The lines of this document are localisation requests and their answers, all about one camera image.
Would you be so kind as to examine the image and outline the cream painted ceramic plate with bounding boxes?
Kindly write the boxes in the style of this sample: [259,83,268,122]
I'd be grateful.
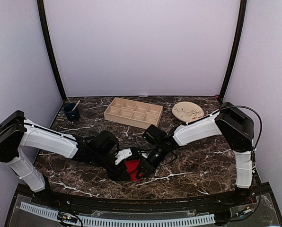
[172,101,204,122]

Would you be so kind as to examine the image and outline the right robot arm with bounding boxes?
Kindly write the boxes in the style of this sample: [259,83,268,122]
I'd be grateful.
[136,102,255,205]

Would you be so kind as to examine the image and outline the left black frame post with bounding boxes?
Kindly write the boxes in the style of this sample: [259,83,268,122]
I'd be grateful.
[36,0,67,102]

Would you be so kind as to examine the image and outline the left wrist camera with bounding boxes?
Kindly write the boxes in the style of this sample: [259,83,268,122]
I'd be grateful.
[115,148,132,165]

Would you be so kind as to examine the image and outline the wooden compartment tray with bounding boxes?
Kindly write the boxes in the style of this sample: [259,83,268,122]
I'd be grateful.
[104,97,163,129]

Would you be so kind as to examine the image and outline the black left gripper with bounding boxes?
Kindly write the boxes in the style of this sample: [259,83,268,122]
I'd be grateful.
[93,150,131,182]

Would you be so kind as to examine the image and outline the white perforated cable duct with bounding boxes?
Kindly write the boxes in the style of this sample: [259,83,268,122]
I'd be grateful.
[19,202,216,227]

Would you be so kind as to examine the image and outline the black frame post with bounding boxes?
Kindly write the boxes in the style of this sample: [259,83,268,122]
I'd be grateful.
[36,0,67,102]
[219,0,247,102]

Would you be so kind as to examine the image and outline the dark blue cup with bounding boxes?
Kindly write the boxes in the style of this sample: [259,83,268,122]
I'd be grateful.
[63,103,80,122]

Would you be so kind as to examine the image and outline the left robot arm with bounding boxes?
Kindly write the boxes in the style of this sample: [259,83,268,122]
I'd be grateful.
[0,110,131,206]

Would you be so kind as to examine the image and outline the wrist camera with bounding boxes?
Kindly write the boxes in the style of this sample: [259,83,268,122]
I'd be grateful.
[142,124,167,145]
[115,148,132,165]

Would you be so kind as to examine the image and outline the wooden stick in cup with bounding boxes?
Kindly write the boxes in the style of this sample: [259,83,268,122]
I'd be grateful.
[72,100,80,112]

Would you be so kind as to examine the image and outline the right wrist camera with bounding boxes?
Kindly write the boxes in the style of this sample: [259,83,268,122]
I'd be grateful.
[142,124,167,145]

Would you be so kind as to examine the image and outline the red Santa face sock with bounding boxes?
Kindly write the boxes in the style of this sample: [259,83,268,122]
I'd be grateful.
[124,159,142,181]

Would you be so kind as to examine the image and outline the right black frame post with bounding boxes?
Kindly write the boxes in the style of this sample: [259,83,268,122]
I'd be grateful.
[219,0,247,102]

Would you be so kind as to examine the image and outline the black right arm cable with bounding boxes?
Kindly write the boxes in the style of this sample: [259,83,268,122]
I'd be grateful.
[185,105,262,161]

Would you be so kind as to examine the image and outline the black front rail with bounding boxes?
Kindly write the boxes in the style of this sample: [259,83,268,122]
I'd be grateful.
[18,183,269,215]

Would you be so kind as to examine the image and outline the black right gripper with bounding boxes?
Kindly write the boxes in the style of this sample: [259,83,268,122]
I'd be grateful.
[136,142,168,179]

